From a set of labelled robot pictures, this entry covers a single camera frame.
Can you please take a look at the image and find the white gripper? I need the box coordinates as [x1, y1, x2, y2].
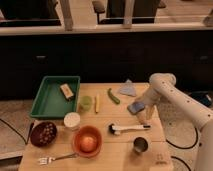
[137, 87, 161, 120]

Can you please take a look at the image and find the blue sponge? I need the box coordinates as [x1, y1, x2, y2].
[127, 102, 145, 115]

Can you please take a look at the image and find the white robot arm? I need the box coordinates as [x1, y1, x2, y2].
[137, 73, 213, 171]

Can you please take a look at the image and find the metal cup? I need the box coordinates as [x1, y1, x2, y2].
[133, 137, 148, 153]

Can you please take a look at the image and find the green plastic cup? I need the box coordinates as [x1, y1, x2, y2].
[79, 96, 92, 111]

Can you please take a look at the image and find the white cup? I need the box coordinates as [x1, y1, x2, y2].
[64, 112, 81, 130]

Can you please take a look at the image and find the grey folded cloth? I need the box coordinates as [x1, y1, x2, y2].
[118, 79, 136, 97]

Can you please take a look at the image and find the green pepper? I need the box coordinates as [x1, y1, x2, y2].
[107, 88, 120, 105]

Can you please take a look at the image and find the white dish brush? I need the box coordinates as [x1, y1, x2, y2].
[108, 124, 151, 135]

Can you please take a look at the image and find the yellow stick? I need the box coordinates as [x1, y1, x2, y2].
[95, 94, 100, 113]

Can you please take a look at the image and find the orange bowl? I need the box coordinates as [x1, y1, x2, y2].
[72, 125, 102, 158]

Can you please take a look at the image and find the orange fruit in bowl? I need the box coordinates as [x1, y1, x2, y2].
[80, 136, 97, 153]

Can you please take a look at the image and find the wooden block in tray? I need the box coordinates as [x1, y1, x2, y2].
[60, 84, 74, 100]

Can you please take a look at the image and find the green plastic tray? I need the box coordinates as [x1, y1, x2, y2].
[30, 76, 80, 120]

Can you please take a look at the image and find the office chair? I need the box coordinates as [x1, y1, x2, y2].
[92, 0, 166, 25]

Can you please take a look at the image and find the dark brown bowl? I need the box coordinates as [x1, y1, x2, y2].
[30, 121, 57, 147]

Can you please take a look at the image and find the silver fork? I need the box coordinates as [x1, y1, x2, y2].
[38, 153, 78, 165]

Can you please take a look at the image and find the black cable right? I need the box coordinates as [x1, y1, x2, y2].
[165, 126, 200, 171]

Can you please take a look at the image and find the black cable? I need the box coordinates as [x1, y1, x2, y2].
[0, 118, 35, 146]
[165, 126, 200, 171]

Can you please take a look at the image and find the black cable left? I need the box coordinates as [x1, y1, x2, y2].
[0, 118, 35, 146]

